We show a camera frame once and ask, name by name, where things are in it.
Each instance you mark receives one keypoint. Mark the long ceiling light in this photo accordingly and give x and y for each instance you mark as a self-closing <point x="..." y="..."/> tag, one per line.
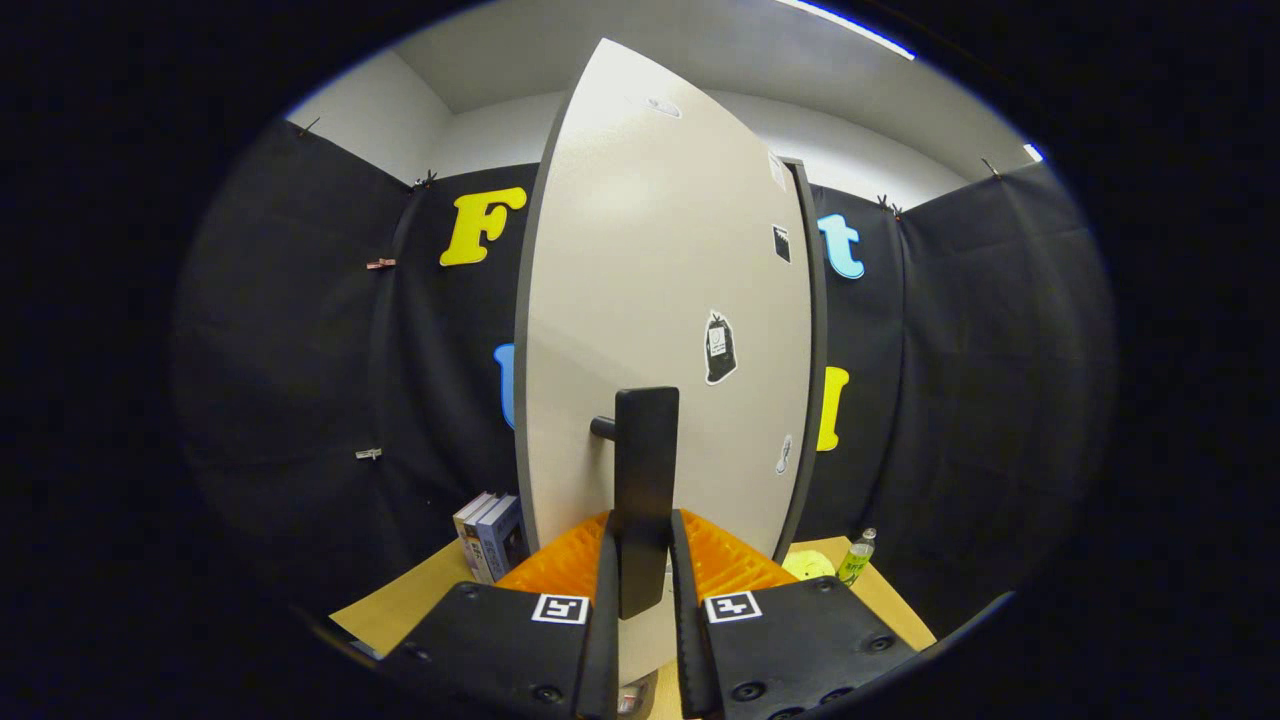
<point x="850" y="28"/>

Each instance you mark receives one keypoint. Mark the brown shoe with bow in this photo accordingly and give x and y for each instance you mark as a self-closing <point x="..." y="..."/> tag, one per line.
<point x="637" y="700"/>

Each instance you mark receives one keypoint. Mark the black backdrop cloth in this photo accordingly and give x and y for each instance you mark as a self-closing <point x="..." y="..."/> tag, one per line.
<point x="1000" y="380"/>

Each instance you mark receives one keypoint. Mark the grey shoe cabinet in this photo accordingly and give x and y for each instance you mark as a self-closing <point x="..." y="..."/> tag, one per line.
<point x="818" y="350"/>

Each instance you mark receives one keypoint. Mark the beige shoe cabinet door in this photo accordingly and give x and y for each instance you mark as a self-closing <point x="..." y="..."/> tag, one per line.
<point x="640" y="250"/>

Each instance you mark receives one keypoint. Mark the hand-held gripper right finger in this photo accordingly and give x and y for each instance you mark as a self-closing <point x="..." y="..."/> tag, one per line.
<point x="790" y="640"/>

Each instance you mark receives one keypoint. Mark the green label drink bottle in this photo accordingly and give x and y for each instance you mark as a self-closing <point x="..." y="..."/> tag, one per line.
<point x="856" y="562"/>

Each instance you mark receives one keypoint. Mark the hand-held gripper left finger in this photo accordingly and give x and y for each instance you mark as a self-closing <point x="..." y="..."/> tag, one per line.
<point x="500" y="640"/>

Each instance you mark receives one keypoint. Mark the yellow plush toy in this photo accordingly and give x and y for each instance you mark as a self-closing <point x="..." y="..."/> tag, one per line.
<point x="808" y="566"/>

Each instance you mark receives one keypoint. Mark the blue book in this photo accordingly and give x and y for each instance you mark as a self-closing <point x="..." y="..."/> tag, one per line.
<point x="500" y="540"/>

